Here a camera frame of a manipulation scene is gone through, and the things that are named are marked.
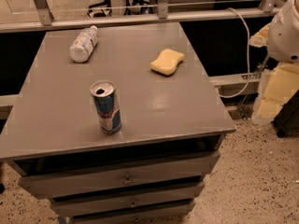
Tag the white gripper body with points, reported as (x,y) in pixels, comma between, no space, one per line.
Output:
(285,36)

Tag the top grey drawer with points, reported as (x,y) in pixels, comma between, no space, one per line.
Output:
(120,175)

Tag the yellow sponge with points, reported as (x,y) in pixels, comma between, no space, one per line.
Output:
(167,62)

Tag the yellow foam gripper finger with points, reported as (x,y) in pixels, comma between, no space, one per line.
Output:
(276,88)
(260,39)

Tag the clear plastic water bottle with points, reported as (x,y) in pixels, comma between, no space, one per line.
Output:
(82,48)

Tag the grey drawer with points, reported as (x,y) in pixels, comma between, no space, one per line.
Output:
(128,199)
(120,175)
(134,216)

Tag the bottom grey drawer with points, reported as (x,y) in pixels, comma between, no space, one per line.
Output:
(134,216)

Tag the middle grey drawer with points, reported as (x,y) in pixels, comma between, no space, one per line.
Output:
(128,199)

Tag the blue silver energy drink can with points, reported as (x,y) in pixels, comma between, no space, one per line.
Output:
(107,106)

